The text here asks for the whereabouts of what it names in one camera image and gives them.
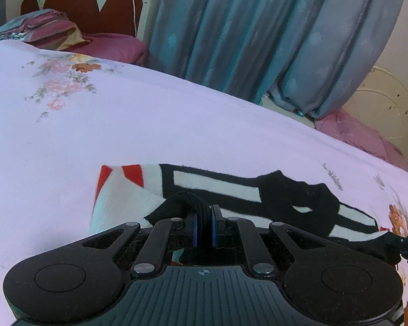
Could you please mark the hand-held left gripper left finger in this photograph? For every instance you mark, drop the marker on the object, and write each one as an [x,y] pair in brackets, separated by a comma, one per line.
[195,229]

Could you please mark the pink bed cover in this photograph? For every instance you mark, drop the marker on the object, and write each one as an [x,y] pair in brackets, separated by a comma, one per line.
[360,134]

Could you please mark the patterned folded quilt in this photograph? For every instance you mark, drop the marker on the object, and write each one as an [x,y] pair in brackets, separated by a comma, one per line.
[37,27]

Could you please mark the pink floral bedsheet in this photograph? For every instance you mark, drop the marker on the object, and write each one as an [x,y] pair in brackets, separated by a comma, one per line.
[156,125]

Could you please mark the pink pillow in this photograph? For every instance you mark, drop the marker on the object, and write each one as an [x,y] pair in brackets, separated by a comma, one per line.
[115,46]

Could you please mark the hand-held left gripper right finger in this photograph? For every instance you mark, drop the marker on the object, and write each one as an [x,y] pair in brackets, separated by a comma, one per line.
[215,227]

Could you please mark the red scalloped headboard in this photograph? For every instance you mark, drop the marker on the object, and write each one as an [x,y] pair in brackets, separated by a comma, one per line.
[88,10]

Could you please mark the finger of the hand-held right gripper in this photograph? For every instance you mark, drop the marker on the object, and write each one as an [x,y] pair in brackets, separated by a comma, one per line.
[392,241]

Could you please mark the striped knit sweater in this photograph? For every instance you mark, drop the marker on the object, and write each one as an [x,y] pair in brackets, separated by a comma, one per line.
[204,180]

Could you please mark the blue patterned curtain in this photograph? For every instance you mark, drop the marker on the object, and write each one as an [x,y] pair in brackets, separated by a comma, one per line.
[340,57]
[224,30]

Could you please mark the cream round headboard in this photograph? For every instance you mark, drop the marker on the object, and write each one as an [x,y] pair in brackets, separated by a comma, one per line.
[384,108]

